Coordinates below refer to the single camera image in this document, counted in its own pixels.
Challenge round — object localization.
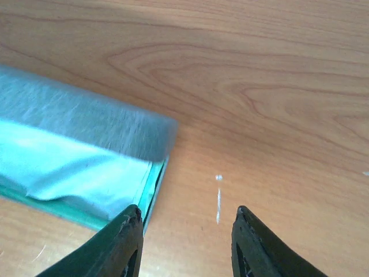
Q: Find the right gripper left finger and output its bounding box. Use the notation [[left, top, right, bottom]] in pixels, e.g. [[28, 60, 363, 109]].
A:
[[38, 205, 144, 277]]

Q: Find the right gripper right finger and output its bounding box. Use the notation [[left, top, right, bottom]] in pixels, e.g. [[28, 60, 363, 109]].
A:
[[231, 205, 326, 277]]

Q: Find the light blue cleaning cloth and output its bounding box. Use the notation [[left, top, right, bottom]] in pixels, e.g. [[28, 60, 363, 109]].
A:
[[1, 120, 155, 220]]

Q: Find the grey-green glasses case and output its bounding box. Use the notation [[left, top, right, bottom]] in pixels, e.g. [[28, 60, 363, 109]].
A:
[[1, 65, 178, 230]]

